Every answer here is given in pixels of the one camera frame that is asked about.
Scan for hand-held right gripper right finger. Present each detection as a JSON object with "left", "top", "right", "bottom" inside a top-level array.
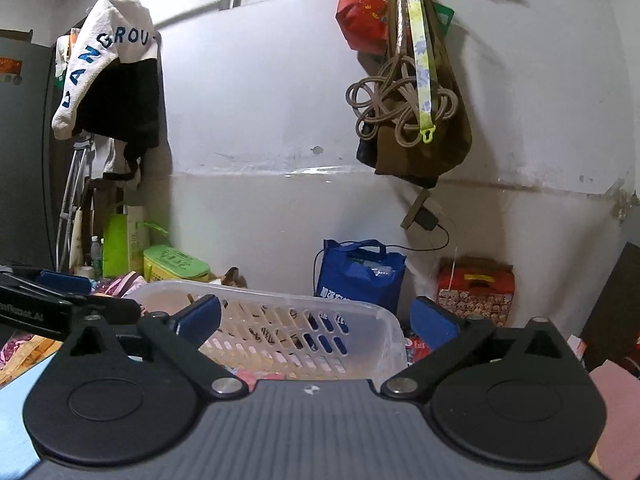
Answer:
[{"left": 377, "top": 296, "right": 576, "bottom": 403}]

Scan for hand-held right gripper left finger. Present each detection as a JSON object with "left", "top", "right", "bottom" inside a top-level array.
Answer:
[{"left": 55, "top": 294, "right": 251, "bottom": 403}]

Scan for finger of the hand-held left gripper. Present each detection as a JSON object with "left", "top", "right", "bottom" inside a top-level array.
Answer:
[
  {"left": 0, "top": 267, "right": 94, "bottom": 295},
  {"left": 70, "top": 295, "right": 141, "bottom": 327}
]

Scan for translucent white plastic basket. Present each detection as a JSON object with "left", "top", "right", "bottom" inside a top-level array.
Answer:
[{"left": 131, "top": 280, "right": 409, "bottom": 382}]

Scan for pink striped bag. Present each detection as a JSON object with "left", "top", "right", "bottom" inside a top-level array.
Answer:
[{"left": 95, "top": 271, "right": 149, "bottom": 299}]

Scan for red patterned gift box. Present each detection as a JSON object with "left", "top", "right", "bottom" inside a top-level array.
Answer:
[{"left": 436, "top": 257, "right": 516, "bottom": 329}]

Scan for green lidded box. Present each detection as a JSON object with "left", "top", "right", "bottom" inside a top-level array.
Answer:
[{"left": 143, "top": 245, "right": 211, "bottom": 284}]

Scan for green paper bag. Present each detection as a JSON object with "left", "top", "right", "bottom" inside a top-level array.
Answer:
[{"left": 102, "top": 205, "right": 147, "bottom": 279}]

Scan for metal crutch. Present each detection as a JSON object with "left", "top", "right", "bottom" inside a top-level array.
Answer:
[{"left": 55, "top": 139, "right": 97, "bottom": 274}]

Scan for blue tote bag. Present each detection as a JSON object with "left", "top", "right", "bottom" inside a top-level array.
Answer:
[{"left": 315, "top": 239, "right": 407, "bottom": 319}]

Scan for dark wooden chair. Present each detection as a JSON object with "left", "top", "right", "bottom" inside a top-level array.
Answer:
[{"left": 82, "top": 177, "right": 127, "bottom": 262}]

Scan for black charger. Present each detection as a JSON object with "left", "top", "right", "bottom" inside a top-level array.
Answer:
[{"left": 413, "top": 208, "right": 440, "bottom": 233}]

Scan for grey refrigerator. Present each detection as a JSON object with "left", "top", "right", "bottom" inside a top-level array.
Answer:
[{"left": 0, "top": 30, "right": 57, "bottom": 267}]

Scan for white black-trimmed hanging garment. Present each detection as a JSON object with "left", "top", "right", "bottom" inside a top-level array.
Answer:
[{"left": 102, "top": 137, "right": 144, "bottom": 191}]

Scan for brown hanging bag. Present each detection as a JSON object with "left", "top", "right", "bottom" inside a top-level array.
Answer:
[{"left": 356, "top": 0, "right": 474, "bottom": 189}]

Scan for dark cabinet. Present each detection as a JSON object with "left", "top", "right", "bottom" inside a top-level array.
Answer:
[{"left": 579, "top": 242, "right": 640, "bottom": 377}]

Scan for pink cloth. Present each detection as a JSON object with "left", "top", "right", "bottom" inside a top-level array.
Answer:
[{"left": 587, "top": 359, "right": 640, "bottom": 463}]

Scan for hanging plastic bags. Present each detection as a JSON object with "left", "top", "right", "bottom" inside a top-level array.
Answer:
[{"left": 52, "top": 30, "right": 82, "bottom": 92}]

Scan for white and black hanging sweater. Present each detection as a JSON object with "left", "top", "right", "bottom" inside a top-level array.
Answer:
[{"left": 51, "top": 0, "right": 162, "bottom": 150}]

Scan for green hanging bag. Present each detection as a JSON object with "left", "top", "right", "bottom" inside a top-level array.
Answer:
[{"left": 432, "top": 2, "right": 456, "bottom": 37}]

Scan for red hanging bag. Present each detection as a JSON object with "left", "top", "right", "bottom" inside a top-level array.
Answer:
[{"left": 335, "top": 0, "right": 397, "bottom": 57}]

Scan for coiled brown rope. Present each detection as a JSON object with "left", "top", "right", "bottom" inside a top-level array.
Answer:
[{"left": 346, "top": 54, "right": 459, "bottom": 149}]

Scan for yellow-green patterned strap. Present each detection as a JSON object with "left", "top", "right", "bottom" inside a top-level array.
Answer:
[{"left": 399, "top": 0, "right": 439, "bottom": 145}]

